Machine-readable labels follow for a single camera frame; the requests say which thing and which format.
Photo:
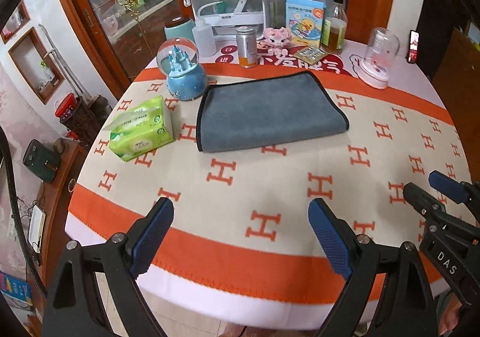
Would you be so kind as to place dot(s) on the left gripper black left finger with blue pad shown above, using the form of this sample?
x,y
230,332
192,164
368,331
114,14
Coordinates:
x,y
74,305

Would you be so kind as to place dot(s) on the purple and grey towel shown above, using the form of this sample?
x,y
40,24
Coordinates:
x,y
260,113

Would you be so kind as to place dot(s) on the orange beige H-pattern tablecloth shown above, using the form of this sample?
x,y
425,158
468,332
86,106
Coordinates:
x,y
240,248

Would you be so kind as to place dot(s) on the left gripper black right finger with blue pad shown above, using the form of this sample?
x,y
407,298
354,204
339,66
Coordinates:
x,y
406,304

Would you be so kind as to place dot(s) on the blue castle snow globe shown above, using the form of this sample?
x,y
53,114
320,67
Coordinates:
x,y
177,59

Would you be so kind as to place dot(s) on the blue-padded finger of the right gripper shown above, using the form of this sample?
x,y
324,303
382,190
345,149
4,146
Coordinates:
x,y
459,192

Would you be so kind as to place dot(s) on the dark green handbag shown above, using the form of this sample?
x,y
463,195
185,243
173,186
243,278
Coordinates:
x,y
42,161

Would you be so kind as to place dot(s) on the wooden side cabinet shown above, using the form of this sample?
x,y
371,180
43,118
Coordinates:
x,y
457,82

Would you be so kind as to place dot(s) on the pink glass dome ornament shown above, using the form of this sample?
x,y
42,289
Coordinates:
x,y
375,65

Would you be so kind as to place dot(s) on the blue duck carton box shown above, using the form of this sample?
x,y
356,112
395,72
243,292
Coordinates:
x,y
304,21

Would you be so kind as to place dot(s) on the pink plush toy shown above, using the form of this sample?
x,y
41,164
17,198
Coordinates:
x,y
276,38

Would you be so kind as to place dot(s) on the white translucent plastic bottle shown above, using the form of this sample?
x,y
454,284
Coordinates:
x,y
204,38

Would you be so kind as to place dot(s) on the teal canister brown lid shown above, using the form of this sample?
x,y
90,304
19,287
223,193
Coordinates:
x,y
179,27

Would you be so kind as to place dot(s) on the smartphone on stand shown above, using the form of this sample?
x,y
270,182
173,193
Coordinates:
x,y
412,53

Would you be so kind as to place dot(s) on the white clear storage box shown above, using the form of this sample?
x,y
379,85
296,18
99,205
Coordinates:
x,y
225,16

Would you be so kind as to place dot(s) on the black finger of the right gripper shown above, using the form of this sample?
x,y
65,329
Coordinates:
x,y
432,211

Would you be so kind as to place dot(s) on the green tissue pack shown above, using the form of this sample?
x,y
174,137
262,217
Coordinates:
x,y
140,130

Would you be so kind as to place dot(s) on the glass bottle amber liquid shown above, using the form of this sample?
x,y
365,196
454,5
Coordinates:
x,y
334,28

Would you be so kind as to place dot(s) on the foil pill blister pack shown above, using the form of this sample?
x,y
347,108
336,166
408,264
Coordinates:
x,y
310,55

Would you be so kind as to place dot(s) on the silver orange can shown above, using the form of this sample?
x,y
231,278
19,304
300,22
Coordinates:
x,y
247,46

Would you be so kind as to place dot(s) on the red lidded jar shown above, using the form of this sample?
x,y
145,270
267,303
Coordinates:
x,y
66,107

